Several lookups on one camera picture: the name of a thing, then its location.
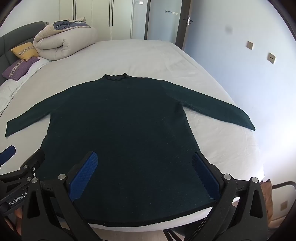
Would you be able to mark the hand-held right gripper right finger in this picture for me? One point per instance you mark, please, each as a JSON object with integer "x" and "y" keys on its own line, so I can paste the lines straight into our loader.
{"x": 204, "y": 176}

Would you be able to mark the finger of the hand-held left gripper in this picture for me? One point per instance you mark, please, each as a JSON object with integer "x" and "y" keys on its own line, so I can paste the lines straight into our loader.
{"x": 8, "y": 154}
{"x": 34, "y": 162}

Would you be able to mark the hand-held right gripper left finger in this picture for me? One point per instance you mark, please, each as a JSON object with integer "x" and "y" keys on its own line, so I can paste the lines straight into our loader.
{"x": 84, "y": 176}

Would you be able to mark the dark green sweater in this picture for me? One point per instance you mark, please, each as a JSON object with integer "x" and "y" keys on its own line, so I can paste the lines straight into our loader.
{"x": 129, "y": 129}

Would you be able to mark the person's left hand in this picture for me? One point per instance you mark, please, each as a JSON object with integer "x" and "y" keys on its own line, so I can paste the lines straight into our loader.
{"x": 17, "y": 213}

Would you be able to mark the white pillow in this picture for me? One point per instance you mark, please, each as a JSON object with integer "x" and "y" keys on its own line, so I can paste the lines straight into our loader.
{"x": 8, "y": 92}

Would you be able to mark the brown bag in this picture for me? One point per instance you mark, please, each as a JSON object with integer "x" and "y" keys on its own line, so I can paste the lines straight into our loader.
{"x": 267, "y": 199}

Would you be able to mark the purple pillow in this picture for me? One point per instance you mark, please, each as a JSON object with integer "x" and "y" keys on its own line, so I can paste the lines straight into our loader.
{"x": 19, "y": 68}

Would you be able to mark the yellow pillow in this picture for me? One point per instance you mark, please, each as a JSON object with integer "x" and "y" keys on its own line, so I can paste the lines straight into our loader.
{"x": 24, "y": 51}

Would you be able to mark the grey padded headboard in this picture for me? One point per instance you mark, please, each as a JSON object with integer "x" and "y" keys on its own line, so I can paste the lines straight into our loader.
{"x": 13, "y": 34}

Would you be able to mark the folded beige duvet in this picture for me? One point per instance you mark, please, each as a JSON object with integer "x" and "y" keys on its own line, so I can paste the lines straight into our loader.
{"x": 64, "y": 39}

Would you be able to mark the white bed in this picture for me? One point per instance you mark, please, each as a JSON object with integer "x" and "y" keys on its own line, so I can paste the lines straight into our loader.
{"x": 148, "y": 60}

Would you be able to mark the grey door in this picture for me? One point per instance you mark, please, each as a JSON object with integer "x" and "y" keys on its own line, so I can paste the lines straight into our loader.
{"x": 161, "y": 25}

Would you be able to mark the white wardrobe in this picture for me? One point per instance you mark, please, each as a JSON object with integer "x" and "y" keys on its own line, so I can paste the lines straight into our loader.
{"x": 97, "y": 18}

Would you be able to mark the beige wall socket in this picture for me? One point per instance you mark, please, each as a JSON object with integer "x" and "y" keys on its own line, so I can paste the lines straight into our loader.
{"x": 250, "y": 45}
{"x": 272, "y": 58}

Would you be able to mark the wall switch panel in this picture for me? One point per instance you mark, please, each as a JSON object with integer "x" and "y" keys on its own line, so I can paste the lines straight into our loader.
{"x": 171, "y": 12}

